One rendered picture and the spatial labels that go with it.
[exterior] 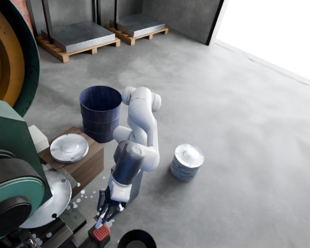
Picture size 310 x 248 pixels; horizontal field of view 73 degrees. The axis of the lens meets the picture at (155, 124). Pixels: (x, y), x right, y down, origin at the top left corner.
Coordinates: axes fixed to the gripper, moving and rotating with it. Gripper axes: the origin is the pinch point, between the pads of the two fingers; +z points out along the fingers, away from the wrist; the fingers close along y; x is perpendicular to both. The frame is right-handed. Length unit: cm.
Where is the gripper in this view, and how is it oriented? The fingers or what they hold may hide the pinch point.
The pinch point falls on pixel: (101, 221)
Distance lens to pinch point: 100.8
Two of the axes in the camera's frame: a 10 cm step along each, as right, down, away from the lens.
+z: -4.2, 8.3, 3.7
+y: -7.4, -5.4, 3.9
